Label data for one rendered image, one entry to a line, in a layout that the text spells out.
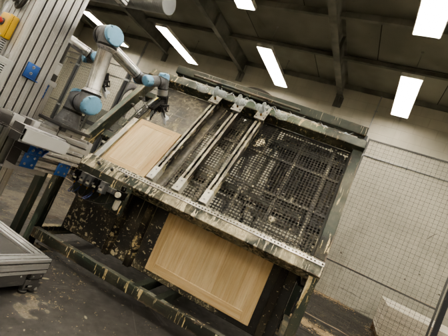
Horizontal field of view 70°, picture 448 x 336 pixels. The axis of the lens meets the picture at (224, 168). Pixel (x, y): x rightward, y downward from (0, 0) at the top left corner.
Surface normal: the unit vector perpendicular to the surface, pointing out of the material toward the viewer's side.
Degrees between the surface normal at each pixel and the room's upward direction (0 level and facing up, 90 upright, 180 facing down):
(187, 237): 90
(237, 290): 90
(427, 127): 90
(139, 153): 57
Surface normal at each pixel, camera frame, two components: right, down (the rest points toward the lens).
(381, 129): -0.36, -0.22
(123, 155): 0.02, -0.65
